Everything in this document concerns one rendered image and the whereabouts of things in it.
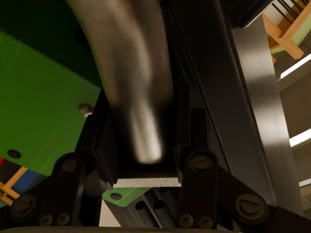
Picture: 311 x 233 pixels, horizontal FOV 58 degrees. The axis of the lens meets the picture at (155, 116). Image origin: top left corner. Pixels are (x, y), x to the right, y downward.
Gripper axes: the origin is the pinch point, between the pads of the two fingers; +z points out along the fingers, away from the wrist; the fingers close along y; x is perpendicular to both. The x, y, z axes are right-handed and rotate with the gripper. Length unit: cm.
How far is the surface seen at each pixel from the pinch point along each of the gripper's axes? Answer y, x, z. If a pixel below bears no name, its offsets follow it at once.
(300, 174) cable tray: 102, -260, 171
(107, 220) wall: -204, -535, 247
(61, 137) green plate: -6.9, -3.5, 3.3
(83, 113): -4.3, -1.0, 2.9
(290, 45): 86, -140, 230
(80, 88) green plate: -4.1, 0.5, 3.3
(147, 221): -2.2, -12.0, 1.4
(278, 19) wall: 243, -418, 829
